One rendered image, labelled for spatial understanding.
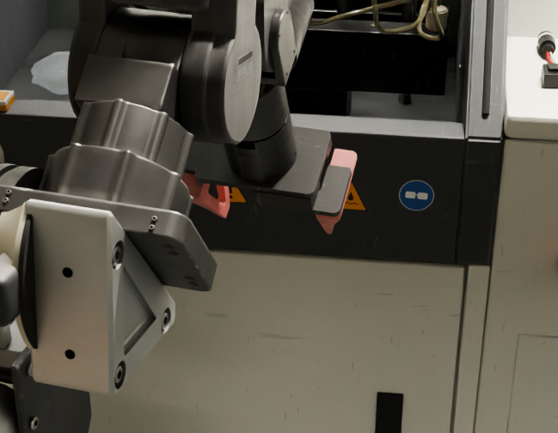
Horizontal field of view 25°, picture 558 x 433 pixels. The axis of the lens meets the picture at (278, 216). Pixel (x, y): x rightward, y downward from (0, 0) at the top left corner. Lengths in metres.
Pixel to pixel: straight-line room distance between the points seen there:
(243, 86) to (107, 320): 0.18
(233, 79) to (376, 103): 0.95
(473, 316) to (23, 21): 0.79
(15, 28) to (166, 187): 1.13
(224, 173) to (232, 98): 0.27
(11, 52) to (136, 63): 1.06
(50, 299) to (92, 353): 0.04
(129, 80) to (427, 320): 0.80
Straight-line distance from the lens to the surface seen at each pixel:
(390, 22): 1.56
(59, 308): 0.69
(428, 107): 1.69
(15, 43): 1.82
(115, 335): 0.69
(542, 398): 1.54
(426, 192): 1.38
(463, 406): 1.55
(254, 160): 0.99
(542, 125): 1.35
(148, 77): 0.74
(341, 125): 1.37
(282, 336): 1.50
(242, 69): 0.77
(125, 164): 0.70
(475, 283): 1.44
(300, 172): 1.01
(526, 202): 1.39
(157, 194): 0.70
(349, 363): 1.52
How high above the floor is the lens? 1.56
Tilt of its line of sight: 31 degrees down
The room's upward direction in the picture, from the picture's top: straight up
